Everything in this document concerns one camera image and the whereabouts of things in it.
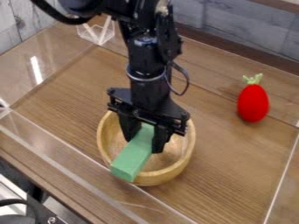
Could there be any brown wooden bowl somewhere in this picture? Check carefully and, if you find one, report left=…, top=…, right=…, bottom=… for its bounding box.
left=98, top=111, right=197, bottom=186

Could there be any black cable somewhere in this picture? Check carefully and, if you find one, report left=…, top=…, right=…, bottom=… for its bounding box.
left=0, top=199, right=31, bottom=224

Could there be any clear acrylic tray wall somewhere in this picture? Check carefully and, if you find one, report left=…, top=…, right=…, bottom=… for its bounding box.
left=0, top=24, right=299, bottom=224

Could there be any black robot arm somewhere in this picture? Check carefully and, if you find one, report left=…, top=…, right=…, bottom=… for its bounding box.
left=31, top=0, right=191, bottom=153

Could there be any red plush strawberry toy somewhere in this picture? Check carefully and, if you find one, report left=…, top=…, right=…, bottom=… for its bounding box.
left=238, top=73, right=270, bottom=123

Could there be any black metal bracket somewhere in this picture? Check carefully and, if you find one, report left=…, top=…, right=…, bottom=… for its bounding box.
left=26, top=195, right=62, bottom=224

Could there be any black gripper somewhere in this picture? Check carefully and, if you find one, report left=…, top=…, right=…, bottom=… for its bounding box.
left=107, top=73, right=191, bottom=154

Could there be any green rectangular stick block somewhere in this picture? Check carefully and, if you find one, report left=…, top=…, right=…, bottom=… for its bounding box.
left=111, top=123, right=155, bottom=182

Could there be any clear acrylic corner bracket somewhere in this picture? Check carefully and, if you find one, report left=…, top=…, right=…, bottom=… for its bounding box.
left=77, top=24, right=115, bottom=46

